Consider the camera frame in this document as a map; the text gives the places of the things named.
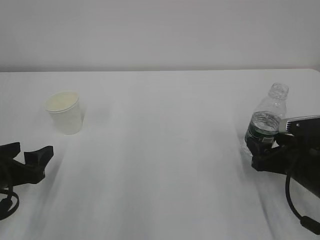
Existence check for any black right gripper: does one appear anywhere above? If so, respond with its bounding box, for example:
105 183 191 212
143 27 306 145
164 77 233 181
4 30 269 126
245 133 320 175

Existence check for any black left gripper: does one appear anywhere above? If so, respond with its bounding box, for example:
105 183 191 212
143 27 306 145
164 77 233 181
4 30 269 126
0 142 54 189

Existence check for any clear water bottle green label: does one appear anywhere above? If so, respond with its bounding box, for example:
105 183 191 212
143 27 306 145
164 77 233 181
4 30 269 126
242 82 289 153

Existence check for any white paper cup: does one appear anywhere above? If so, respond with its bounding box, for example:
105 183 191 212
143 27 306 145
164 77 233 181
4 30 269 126
45 91 83 135

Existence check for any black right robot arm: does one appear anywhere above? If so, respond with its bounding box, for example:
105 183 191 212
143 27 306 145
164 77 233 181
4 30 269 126
245 134 320 197

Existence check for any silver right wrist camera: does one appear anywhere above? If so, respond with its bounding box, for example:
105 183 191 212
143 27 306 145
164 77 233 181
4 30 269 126
278 115 320 137

